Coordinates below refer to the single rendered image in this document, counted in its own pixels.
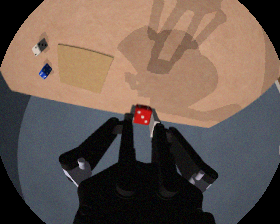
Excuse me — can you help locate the red die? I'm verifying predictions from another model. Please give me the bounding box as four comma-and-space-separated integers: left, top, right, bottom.
134, 104, 152, 125

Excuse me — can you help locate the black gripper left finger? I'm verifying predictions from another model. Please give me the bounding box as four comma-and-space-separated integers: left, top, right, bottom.
59, 105, 139, 196

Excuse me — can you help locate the white die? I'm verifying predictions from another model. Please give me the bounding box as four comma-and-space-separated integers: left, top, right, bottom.
32, 38, 48, 57

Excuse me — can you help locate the blue die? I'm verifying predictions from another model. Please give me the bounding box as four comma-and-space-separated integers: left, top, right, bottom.
39, 63, 52, 79

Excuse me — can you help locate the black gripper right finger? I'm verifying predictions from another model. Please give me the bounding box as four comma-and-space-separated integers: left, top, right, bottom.
149, 108, 218, 198

